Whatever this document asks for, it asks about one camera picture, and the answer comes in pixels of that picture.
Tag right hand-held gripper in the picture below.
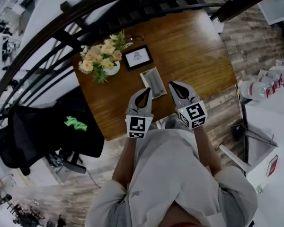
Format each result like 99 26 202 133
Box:
169 80 208 130

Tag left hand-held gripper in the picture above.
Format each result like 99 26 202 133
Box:
125 87 154 140

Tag grey rectangular case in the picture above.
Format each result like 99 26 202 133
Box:
139 67 168 99

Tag person's left forearm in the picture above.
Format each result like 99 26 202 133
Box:
111 136 139 191

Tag person's right forearm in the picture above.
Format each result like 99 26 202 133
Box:
193 126 222 177

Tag white vase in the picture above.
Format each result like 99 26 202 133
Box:
104 60 121 76

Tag yellow flower bouquet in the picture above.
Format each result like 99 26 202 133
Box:
78 29 134 84

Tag small black box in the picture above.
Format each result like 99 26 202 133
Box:
231 124 248 141

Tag person's white shirt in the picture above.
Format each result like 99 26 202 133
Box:
85 128 258 227

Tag thin-framed eyeglasses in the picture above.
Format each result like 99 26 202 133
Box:
126 34 145 43

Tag green cloth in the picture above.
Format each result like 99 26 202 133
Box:
64 116 88 131

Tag pack of water bottles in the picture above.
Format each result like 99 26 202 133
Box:
238 60 284 103

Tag white electrical box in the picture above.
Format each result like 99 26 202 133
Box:
212 17 224 34

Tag gray open bin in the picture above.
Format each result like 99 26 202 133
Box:
245 124 279 166

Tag white desk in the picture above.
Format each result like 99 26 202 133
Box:
219 98 284 227

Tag black office chair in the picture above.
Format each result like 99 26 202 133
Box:
0 96 105 176

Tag red book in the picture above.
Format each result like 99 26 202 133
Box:
266 155 279 178

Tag white board panel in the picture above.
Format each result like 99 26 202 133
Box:
257 0 284 26

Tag black picture frame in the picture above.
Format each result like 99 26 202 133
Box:
122 44 154 71

